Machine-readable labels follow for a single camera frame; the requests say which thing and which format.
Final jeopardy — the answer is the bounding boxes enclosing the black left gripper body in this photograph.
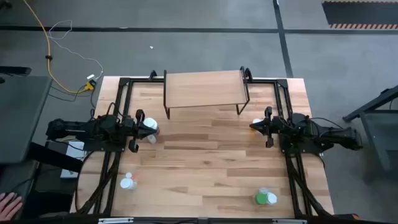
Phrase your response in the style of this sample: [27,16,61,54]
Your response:
[123,108,147,153]

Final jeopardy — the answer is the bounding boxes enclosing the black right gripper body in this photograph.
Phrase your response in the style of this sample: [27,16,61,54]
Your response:
[264,106,284,149]

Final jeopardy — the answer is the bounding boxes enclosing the orange pill bottle white cap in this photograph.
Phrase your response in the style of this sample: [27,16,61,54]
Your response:
[249,118,262,133]

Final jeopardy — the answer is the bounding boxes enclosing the large white bottle purple label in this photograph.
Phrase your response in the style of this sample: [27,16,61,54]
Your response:
[142,117,160,135]

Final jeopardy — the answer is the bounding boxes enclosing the green medicine bottle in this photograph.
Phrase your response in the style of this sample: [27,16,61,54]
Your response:
[254,192,269,205]

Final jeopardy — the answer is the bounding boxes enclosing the wooden shelf black metal legs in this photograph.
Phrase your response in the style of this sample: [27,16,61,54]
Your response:
[163,69,251,120]

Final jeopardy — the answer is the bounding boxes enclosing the white power box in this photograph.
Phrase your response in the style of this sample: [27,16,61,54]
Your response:
[60,140,87,180]

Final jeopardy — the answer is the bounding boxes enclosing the black angled bar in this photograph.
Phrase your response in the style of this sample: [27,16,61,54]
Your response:
[27,141,84,174]

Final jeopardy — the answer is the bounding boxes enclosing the black and orange clamp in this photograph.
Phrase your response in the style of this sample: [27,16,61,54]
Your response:
[333,213,361,221]

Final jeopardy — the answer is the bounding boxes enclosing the dark grey low desk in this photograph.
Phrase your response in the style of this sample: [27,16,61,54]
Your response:
[0,160,40,200]

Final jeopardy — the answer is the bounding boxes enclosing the black flat bar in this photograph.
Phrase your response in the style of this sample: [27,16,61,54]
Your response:
[0,65,32,77]

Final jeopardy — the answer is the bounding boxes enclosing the black hazard-striped floor mat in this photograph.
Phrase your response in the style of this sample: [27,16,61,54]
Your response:
[321,0,398,30]

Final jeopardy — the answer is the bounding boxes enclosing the person's hand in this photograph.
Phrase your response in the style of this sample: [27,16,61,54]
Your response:
[0,192,24,221]

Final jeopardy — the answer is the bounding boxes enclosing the thin white cable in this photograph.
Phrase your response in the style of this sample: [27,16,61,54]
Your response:
[48,19,104,80]

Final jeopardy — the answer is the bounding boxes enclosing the silver aluminium bracket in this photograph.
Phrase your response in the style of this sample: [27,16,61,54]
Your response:
[271,218,308,224]
[98,217,135,224]

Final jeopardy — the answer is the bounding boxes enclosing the black frame side table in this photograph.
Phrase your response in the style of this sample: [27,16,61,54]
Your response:
[343,84,398,184]

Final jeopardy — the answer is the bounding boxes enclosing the yellow power cable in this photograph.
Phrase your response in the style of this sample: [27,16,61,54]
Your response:
[22,0,94,94]

